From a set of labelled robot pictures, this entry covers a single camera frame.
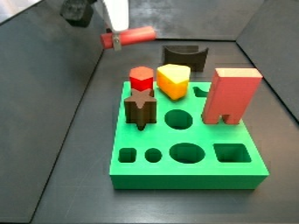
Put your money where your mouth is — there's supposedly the brown star prism block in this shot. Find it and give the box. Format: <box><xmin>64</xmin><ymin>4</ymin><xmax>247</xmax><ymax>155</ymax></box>
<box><xmin>124</xmin><ymin>89</ymin><xmax>156</xmax><ymax>131</ymax></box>

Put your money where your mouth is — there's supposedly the yellow rounded pentagon block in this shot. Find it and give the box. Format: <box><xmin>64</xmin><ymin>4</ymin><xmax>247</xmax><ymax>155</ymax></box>
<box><xmin>156</xmin><ymin>64</ymin><xmax>191</xmax><ymax>100</ymax></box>

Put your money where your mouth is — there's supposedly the green shape sorter base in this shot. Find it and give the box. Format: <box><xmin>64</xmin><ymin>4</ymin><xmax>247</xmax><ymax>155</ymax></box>
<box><xmin>110</xmin><ymin>82</ymin><xmax>268</xmax><ymax>189</ymax></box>

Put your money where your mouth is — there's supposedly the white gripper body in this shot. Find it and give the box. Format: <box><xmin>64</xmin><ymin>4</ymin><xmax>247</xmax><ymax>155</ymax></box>
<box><xmin>103</xmin><ymin>0</ymin><xmax>128</xmax><ymax>32</ymax></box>

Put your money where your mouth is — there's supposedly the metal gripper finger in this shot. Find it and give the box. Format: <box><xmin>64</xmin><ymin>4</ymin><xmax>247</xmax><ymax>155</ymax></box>
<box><xmin>112</xmin><ymin>33</ymin><xmax>122</xmax><ymax>51</ymax></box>

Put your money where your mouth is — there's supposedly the black curved fixture cradle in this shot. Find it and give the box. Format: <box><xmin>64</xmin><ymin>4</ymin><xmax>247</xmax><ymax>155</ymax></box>
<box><xmin>163</xmin><ymin>45</ymin><xmax>210</xmax><ymax>72</ymax></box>

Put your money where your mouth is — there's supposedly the salmon arch block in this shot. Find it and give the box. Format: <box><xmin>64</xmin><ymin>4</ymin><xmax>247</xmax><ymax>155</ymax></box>
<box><xmin>202</xmin><ymin>68</ymin><xmax>263</xmax><ymax>125</ymax></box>

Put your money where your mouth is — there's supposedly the red hexagonal prism block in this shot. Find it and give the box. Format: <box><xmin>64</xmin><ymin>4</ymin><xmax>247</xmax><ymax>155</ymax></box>
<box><xmin>130</xmin><ymin>66</ymin><xmax>155</xmax><ymax>91</ymax></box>

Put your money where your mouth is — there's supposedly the salmon oval cylinder peg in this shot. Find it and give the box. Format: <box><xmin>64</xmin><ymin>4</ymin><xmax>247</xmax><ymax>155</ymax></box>
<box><xmin>100</xmin><ymin>26</ymin><xmax>156</xmax><ymax>49</ymax></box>

